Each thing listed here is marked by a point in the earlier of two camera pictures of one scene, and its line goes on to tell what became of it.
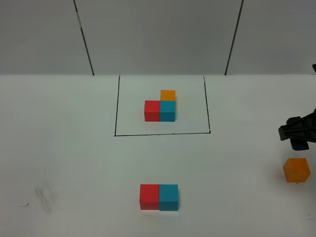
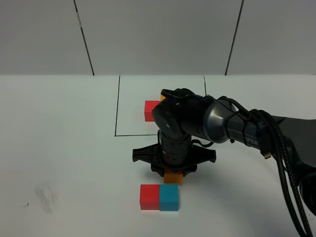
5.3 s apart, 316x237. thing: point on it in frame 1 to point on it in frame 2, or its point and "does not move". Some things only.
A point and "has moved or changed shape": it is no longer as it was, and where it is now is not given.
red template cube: x=152 y=110 does not move
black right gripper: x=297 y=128 to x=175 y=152
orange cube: x=296 y=170 has moved or changed shape
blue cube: x=168 y=197 does not move
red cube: x=149 y=196 does not move
